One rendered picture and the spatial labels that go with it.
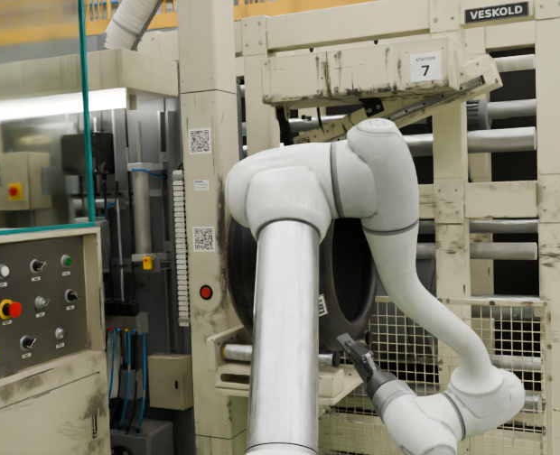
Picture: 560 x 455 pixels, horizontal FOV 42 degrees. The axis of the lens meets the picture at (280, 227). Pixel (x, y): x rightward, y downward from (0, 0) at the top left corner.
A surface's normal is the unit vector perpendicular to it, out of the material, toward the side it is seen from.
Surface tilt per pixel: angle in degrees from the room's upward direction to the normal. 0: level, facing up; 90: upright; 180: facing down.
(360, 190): 108
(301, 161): 55
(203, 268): 90
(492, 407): 100
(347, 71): 90
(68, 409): 90
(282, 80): 90
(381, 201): 114
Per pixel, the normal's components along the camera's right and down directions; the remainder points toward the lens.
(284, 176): -0.22, -0.49
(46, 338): 0.90, -0.01
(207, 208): -0.42, 0.06
